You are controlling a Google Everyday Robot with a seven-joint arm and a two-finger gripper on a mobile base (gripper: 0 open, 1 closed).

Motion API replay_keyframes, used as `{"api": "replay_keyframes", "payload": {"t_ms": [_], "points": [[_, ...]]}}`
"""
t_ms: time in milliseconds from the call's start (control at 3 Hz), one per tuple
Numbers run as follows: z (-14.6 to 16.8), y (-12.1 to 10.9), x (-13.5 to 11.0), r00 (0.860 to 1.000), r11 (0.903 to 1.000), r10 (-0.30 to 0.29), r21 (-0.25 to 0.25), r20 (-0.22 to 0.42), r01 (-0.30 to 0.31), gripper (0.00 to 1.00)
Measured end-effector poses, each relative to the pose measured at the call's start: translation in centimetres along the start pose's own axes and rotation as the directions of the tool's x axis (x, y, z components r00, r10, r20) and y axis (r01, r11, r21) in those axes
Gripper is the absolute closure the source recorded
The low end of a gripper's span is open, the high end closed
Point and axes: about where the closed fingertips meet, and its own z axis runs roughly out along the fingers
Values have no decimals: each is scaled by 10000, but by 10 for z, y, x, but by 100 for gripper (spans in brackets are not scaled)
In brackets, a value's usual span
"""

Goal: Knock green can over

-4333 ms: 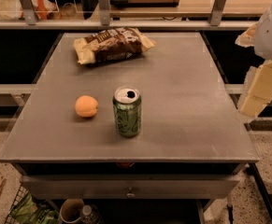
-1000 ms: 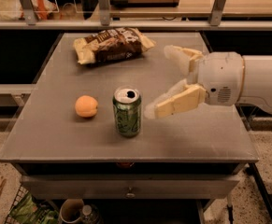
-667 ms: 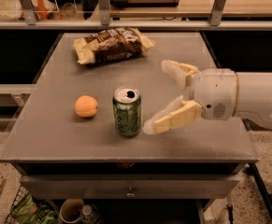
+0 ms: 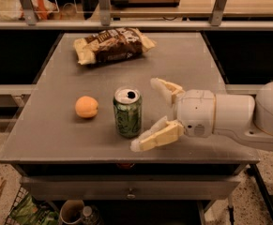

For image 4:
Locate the wire basket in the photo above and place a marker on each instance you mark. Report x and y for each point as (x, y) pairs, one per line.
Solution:
(18, 199)

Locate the brown paper cup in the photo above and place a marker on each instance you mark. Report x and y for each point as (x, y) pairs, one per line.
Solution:
(70, 213)

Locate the orange fruit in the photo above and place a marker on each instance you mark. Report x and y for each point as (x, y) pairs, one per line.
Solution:
(86, 107)

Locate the green bag in basket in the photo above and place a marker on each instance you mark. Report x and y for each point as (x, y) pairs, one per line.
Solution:
(30, 212)

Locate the green soda can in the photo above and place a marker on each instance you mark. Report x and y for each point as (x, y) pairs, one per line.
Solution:
(128, 111)

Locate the grey drawer with knob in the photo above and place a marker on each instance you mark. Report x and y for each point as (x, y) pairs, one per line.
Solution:
(53, 188)

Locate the clear plastic bottle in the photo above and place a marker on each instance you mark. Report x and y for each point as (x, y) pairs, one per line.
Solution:
(90, 216)

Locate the brown chip bag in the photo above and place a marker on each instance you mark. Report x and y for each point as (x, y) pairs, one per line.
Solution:
(112, 45)

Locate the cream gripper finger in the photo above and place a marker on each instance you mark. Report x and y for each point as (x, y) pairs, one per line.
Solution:
(168, 90)
(161, 133)

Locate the metal shelf rail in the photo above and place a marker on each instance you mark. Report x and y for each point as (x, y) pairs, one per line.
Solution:
(142, 25)

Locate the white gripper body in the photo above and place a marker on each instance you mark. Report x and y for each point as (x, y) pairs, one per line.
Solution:
(194, 112)

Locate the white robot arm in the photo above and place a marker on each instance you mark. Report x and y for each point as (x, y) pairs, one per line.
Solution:
(245, 119)

